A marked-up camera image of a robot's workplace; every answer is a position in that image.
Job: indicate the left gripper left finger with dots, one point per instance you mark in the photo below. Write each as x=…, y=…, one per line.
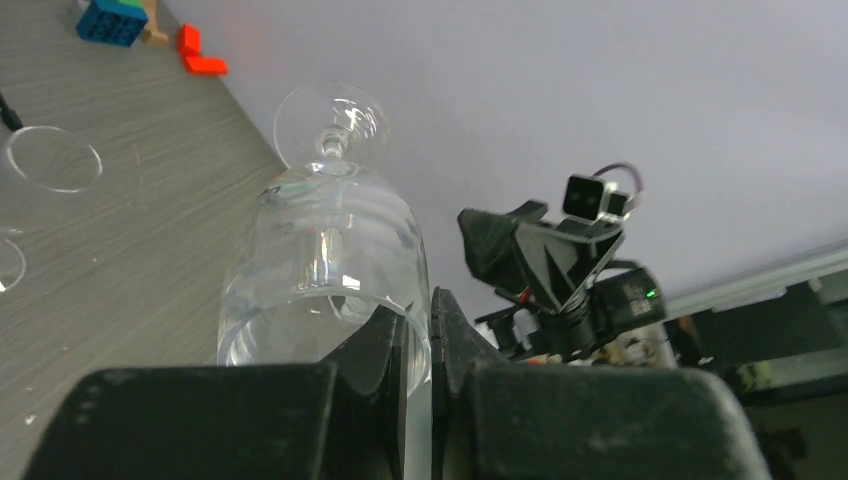
x=342, y=417

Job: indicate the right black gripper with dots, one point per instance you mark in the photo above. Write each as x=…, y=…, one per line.
x=556, y=260

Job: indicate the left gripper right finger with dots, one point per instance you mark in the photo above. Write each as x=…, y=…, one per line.
x=495, y=419

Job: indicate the clear round wine glass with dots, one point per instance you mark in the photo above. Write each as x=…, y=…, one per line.
x=326, y=243

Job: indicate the clear flute wine glass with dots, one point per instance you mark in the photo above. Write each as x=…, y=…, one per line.
x=46, y=174

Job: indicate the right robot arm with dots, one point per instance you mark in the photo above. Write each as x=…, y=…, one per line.
x=622, y=296

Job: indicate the red L-shaped block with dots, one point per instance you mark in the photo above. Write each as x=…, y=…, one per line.
x=189, y=48

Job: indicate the tan wooden block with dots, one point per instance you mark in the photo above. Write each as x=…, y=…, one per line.
x=152, y=35

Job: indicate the green block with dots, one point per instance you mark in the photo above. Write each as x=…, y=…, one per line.
x=132, y=3

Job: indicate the black tripod microphone stand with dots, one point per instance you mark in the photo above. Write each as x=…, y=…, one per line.
x=9, y=117

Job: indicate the blue lego brick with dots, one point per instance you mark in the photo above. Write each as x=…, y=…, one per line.
x=109, y=22

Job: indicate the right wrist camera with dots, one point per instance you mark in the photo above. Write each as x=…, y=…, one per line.
x=592, y=199

